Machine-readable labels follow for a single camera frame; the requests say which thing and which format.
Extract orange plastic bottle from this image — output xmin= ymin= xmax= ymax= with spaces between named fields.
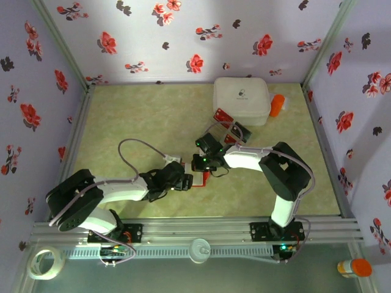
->
xmin=268 ymin=93 xmax=286 ymax=118

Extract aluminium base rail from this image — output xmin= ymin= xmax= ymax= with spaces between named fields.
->
xmin=29 ymin=215 xmax=365 ymax=245

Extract dark credit card white spot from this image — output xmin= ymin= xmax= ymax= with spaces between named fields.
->
xmin=230 ymin=121 xmax=253 ymax=143

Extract clear acrylic card stand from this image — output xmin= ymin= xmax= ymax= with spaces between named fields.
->
xmin=207 ymin=108 xmax=254 ymax=147

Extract aluminium frame corner post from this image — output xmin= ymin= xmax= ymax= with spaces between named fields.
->
xmin=30 ymin=0 xmax=92 ymax=92
xmin=301 ymin=0 xmax=358 ymax=90

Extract clear tape roll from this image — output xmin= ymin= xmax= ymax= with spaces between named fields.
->
xmin=26 ymin=248 xmax=66 ymax=281

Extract white plastic storage box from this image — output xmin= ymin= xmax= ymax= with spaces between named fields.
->
xmin=213 ymin=76 xmax=272 ymax=126

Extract right arm lavender cable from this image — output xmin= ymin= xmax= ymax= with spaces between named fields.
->
xmin=201 ymin=121 xmax=315 ymax=265

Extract grey slotted cable duct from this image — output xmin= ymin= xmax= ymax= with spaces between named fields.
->
xmin=62 ymin=245 xmax=275 ymax=260

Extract red card holder wallet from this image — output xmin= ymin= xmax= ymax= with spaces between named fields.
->
xmin=182 ymin=163 xmax=211 ymax=189

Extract amber bottle orange cap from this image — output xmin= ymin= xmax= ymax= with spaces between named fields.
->
xmin=337 ymin=258 xmax=373 ymax=278

